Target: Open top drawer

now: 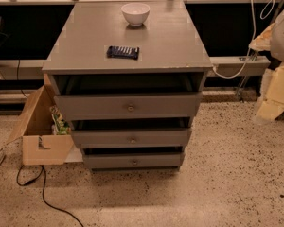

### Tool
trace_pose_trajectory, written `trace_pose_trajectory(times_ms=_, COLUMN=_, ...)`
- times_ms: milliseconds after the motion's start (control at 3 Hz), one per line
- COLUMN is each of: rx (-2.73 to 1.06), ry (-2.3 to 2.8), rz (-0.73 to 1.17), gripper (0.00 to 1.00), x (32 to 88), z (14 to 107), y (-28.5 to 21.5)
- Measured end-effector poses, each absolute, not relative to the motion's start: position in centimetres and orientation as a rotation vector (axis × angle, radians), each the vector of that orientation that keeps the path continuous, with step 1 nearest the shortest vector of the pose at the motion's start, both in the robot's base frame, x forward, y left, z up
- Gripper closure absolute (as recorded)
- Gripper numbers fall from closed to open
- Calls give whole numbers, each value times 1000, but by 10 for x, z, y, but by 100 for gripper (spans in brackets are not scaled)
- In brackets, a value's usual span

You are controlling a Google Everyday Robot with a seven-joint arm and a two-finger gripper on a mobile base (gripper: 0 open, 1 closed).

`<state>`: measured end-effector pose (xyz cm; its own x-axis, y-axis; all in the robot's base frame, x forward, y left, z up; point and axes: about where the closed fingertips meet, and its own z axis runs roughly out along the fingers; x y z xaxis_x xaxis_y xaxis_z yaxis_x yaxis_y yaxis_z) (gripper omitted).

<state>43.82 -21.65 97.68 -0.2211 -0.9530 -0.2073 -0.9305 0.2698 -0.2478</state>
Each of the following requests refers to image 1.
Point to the grey top drawer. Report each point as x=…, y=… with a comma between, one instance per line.
x=96, y=107

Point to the grey drawer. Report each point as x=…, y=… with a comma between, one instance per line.
x=96, y=107
x=133, y=161
x=131, y=138

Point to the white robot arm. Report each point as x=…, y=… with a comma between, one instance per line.
x=271, y=103

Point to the grey drawer cabinet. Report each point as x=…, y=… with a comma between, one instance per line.
x=172, y=60

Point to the grey middle drawer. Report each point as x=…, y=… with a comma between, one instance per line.
x=131, y=138

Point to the grey bottom drawer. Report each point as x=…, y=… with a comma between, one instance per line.
x=133, y=161

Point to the open cardboard box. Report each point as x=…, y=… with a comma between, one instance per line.
x=34, y=127

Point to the green snack bag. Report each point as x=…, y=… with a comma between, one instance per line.
x=59, y=126

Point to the white bowl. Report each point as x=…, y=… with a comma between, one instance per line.
x=135, y=13

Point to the slanted metal pole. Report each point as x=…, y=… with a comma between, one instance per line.
x=258, y=51

